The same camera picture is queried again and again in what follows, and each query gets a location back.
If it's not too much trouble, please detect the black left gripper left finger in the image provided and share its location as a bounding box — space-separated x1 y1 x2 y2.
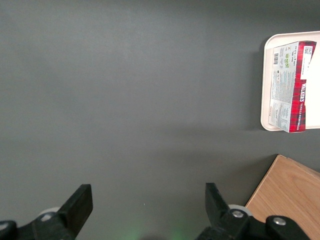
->
30 184 94 240

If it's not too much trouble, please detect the beige rectangular tray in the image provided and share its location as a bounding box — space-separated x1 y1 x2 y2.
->
259 30 320 132

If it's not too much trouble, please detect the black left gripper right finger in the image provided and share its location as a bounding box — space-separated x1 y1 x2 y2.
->
196 182 251 240

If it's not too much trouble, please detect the red tartan cookie box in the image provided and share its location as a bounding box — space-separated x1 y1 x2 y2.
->
267 40 317 134

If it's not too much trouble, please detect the wooden drawer cabinet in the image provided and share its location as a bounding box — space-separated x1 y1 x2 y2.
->
244 154 320 240

